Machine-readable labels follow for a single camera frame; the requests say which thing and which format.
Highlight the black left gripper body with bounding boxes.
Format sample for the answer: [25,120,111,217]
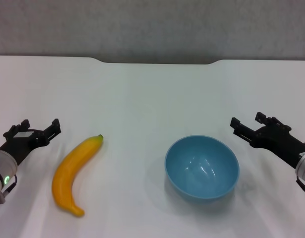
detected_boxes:
[0,124,50,166]

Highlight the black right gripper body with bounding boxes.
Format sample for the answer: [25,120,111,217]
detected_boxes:
[252,124,305,170]

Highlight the yellow banana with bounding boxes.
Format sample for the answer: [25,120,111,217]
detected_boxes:
[52,134,105,218]

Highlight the blue bowl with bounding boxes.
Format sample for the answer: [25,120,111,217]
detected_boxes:
[164,135,240,200]

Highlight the left arm cable with plug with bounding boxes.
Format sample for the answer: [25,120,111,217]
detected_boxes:
[0,175,18,205]

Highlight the arm cable with plug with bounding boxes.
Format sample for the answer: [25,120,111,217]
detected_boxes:
[0,175,18,205]
[296,179,305,202]

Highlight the right arm cable with plug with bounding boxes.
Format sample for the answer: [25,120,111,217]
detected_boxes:
[296,179,305,202]

